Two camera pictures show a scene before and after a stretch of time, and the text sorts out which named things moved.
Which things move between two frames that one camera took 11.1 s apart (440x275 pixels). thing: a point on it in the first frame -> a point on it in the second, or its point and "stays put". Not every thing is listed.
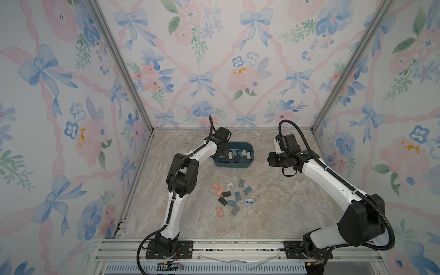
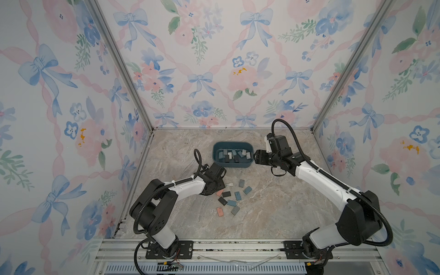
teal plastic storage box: (241, 154) stays put
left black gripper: (227, 149) -> (221, 185)
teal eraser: (247, 189) stays put
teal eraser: (232, 203) stays put
